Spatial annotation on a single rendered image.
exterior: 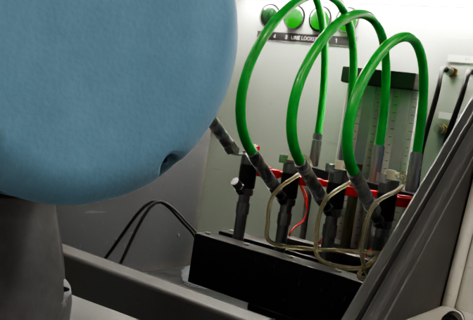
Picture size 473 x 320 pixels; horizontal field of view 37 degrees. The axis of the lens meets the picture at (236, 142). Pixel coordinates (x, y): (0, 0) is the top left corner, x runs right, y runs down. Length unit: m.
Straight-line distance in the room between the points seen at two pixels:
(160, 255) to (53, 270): 1.08
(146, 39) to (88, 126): 0.04
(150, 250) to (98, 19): 1.24
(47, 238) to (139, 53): 0.19
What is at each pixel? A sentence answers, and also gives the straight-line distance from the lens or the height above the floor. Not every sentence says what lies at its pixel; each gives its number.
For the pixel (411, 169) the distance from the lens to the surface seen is 1.07.
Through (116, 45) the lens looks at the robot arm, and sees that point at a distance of 0.24.
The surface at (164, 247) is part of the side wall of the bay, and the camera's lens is 1.50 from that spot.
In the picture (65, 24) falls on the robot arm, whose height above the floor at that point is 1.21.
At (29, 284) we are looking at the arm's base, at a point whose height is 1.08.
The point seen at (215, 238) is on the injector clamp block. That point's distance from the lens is 1.12.
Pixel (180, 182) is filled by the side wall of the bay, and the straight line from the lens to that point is 1.49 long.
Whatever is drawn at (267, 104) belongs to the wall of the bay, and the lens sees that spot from 1.46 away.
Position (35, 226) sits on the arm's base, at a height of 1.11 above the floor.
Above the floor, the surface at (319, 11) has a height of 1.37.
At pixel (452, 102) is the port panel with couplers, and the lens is 1.28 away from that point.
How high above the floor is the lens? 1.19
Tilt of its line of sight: 3 degrees down
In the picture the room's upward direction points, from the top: 8 degrees clockwise
